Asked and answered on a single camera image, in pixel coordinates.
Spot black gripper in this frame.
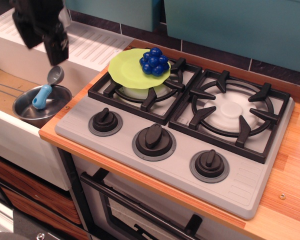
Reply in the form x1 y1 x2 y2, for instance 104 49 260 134
9 0 69 66

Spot grey spoon with blue handle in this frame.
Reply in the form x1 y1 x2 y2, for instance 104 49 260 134
32 66 65 110

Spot blue toy blueberry cluster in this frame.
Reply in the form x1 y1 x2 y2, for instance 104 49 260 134
139 47 170 77

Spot stainless steel pot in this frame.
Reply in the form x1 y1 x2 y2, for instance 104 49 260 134
0 83 72 129

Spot light green plate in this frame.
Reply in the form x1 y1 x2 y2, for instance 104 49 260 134
108 48 171 89

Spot grey toy faucet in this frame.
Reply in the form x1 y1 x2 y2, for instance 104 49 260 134
58 0 71 29

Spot black left stove knob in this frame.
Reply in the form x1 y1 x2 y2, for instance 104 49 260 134
88 107 123 137

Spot black stove knob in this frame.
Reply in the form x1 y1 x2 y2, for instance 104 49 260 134
132 123 177 162
189 149 230 184
88 107 123 137

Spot white left burner cap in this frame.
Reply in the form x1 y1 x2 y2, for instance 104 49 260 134
117 78 185 103

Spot white burner cap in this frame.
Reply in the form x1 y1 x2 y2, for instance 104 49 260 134
117 78 185 103
203 91 265 133

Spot black left burner grate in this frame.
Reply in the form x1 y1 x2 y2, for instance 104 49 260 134
88 57 203 125

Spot black burner grate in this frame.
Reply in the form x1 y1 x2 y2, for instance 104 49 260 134
88 57 203 125
168 69 294 164

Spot black middle stove knob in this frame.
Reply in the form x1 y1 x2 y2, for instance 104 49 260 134
132 123 177 162

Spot wooden drawer front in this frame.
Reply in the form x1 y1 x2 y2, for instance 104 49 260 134
0 157 89 240

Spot toy oven door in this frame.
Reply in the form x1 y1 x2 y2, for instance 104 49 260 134
72 156 248 240

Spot white right burner cap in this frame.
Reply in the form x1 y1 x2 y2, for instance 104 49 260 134
203 91 265 133

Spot black right stove knob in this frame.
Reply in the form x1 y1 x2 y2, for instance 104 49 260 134
189 149 230 184

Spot black right burner grate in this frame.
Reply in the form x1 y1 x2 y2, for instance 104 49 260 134
168 69 294 164

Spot grey toy stove top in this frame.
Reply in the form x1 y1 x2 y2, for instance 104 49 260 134
54 57 295 221

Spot black oven door handle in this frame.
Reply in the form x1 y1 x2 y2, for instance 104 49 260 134
79 169 203 240

